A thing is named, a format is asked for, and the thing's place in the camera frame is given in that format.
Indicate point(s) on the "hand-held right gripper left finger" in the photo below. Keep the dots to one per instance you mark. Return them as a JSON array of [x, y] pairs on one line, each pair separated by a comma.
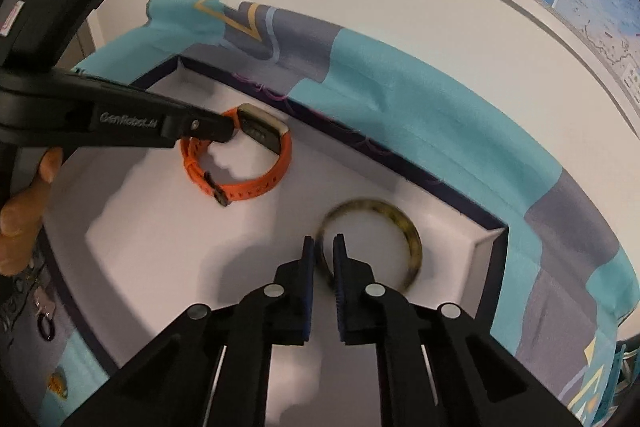
[[306, 297]]

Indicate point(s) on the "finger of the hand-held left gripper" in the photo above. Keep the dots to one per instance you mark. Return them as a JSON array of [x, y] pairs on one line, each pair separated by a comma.
[[205, 127]]

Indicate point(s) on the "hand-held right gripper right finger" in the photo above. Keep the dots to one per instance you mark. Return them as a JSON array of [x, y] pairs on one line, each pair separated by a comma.
[[341, 297]]

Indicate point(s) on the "orange smart watch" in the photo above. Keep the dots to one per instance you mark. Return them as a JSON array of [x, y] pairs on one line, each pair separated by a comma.
[[260, 129]]

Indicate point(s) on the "tortoiseshell bangle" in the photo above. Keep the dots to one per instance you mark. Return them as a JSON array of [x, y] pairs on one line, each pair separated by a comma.
[[412, 252]]

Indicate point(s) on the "white box with navy rim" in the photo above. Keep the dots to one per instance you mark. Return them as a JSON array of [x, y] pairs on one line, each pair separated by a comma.
[[150, 232]]

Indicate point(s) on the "amber orange pendant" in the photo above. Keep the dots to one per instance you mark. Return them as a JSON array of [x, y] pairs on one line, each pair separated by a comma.
[[57, 384]]

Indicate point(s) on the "person's left hand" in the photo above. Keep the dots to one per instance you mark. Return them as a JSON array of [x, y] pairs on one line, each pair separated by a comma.
[[22, 227]]

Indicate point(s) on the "teal and grey printed cloth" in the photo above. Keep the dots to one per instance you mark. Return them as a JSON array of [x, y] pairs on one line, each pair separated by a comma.
[[400, 107]]

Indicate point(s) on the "pale wall poster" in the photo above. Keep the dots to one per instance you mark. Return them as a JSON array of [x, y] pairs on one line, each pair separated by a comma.
[[605, 7]]

